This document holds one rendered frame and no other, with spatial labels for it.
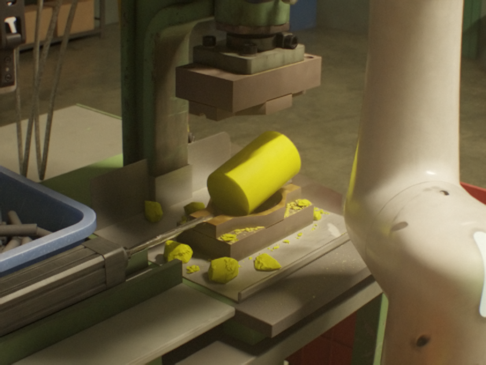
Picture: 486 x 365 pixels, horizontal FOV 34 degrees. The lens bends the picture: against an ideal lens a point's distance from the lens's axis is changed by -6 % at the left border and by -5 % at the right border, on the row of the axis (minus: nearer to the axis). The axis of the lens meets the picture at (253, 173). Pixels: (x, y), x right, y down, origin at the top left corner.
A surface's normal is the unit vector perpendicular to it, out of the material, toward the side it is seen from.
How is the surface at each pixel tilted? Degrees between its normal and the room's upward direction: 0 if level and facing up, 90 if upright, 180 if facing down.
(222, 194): 106
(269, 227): 90
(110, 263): 90
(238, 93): 90
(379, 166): 84
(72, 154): 0
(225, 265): 22
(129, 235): 0
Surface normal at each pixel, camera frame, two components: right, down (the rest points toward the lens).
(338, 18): -0.65, 0.26
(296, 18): 0.76, 0.25
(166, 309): 0.03, -0.93
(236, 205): -0.63, 0.51
